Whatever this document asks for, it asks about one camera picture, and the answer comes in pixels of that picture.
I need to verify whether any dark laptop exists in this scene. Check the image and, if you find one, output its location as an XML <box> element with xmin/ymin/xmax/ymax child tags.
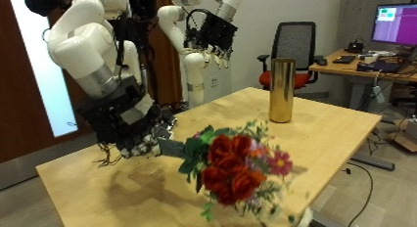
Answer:
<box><xmin>372</xmin><ymin>59</ymin><xmax>408</xmax><ymax>73</ymax></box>

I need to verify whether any black red office chair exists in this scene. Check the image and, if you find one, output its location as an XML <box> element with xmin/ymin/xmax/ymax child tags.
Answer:
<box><xmin>257</xmin><ymin>21</ymin><xmax>327</xmax><ymax>91</ymax></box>

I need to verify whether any black keyboard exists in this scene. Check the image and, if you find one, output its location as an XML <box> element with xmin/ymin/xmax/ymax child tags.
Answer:
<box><xmin>331</xmin><ymin>55</ymin><xmax>357</xmax><ymax>65</ymax></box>

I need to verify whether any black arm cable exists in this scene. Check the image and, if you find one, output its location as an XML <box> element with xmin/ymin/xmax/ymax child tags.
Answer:
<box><xmin>185</xmin><ymin>8</ymin><xmax>211</xmax><ymax>29</ymax></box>
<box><xmin>112</xmin><ymin>11</ymin><xmax>133</xmax><ymax>69</ymax></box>

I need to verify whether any red rose flower bouquet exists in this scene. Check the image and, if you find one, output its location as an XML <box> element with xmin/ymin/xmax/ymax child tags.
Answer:
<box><xmin>155</xmin><ymin>119</ymin><xmax>316</xmax><ymax>223</ymax></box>

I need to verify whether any computer monitor purple screen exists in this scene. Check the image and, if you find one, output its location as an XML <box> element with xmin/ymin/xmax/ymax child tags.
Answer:
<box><xmin>371</xmin><ymin>3</ymin><xmax>417</xmax><ymax>47</ymax></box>

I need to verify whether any black floor cable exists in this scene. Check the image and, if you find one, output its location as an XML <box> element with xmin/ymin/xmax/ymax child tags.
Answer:
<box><xmin>343</xmin><ymin>161</ymin><xmax>376</xmax><ymax>227</ymax></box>

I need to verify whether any white power strip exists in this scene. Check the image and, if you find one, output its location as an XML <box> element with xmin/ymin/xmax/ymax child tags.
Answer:
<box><xmin>372</xmin><ymin>84</ymin><xmax>388</xmax><ymax>105</ymax></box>

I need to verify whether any small black desk device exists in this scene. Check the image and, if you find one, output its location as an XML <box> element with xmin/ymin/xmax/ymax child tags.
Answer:
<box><xmin>347</xmin><ymin>39</ymin><xmax>365</xmax><ymax>55</ymax></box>

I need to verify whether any tall gold cylinder vase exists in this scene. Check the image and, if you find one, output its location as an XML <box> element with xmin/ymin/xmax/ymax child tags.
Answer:
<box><xmin>268</xmin><ymin>58</ymin><xmax>297</xmax><ymax>124</ymax></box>

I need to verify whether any wooden office desk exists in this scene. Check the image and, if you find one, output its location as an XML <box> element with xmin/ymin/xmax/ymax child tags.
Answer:
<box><xmin>309</xmin><ymin>49</ymin><xmax>417</xmax><ymax>111</ymax></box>

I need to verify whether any grey table foot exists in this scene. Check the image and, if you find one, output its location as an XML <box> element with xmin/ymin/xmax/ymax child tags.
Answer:
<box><xmin>351</xmin><ymin>153</ymin><xmax>396</xmax><ymax>172</ymax></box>

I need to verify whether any cardboard box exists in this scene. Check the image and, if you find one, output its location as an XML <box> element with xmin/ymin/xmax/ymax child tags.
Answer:
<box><xmin>389</xmin><ymin>118</ymin><xmax>417</xmax><ymax>153</ymax></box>

